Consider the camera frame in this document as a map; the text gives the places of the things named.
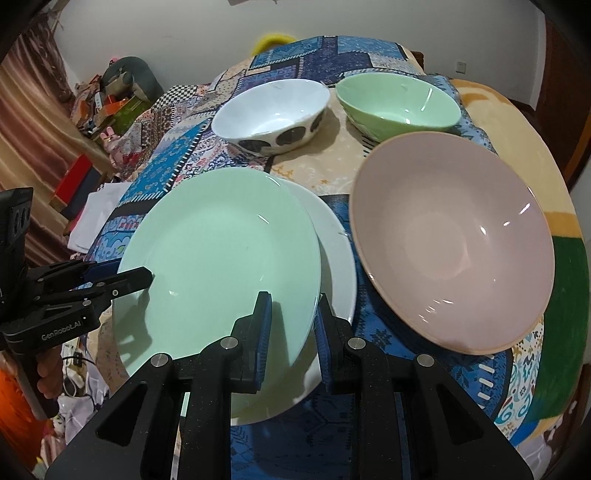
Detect patchwork printed blanket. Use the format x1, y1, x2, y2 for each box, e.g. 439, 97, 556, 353
69, 34, 546, 480

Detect pink bunny toy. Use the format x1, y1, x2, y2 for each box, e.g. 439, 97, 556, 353
99, 127, 123, 162

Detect green bowl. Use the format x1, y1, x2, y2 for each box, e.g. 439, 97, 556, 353
335, 73, 461, 144

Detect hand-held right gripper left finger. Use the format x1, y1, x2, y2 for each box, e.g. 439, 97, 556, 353
44, 291, 273, 480

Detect dark grey box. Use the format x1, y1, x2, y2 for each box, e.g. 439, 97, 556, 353
60, 171, 105, 220

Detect white bowl with dark spots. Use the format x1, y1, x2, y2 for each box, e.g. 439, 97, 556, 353
212, 78, 329, 155

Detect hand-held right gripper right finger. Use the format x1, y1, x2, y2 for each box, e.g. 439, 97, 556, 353
315, 293, 548, 480

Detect orange cloth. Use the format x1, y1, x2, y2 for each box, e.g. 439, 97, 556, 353
0, 364, 47, 467

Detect white cloth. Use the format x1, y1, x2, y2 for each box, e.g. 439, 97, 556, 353
68, 182, 134, 254

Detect yellow and green fleece blanket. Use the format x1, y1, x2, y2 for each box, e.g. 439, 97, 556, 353
450, 78, 583, 444

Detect green plate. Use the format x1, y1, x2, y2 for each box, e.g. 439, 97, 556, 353
112, 167, 322, 418

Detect brown wooden door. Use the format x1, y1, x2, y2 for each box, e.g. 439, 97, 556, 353
536, 18, 591, 185

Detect white plate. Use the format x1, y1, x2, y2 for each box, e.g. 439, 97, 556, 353
231, 178, 358, 426

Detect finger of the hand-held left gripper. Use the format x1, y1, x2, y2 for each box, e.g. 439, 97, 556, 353
28, 259, 123, 296
34, 267, 154, 306

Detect pile of household clutter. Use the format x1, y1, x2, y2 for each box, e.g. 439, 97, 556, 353
71, 74, 139, 134

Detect person's left hand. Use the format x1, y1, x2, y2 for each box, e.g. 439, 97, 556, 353
36, 346, 63, 409

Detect pink bowl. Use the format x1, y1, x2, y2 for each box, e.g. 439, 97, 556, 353
348, 133, 556, 355

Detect red box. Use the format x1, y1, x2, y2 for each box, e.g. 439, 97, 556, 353
48, 154, 93, 206

